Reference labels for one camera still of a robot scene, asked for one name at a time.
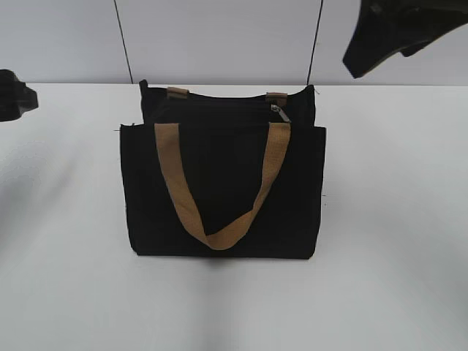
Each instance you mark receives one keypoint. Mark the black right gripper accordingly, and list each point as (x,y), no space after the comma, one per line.
(389,27)

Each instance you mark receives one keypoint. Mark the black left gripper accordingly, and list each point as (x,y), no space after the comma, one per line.
(16,97)

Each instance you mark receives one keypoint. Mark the silver zipper pull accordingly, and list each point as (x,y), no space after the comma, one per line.
(281,113)

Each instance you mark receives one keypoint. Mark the black canvas tote bag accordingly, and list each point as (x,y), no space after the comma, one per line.
(288,223)

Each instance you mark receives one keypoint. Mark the tan rear bag handle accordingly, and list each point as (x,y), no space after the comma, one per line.
(181,93)

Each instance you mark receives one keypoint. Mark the tan bag handle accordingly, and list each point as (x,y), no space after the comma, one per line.
(181,93)
(217,178)

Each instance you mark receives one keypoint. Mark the tan front bag handle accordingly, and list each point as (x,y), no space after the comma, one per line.
(217,178)

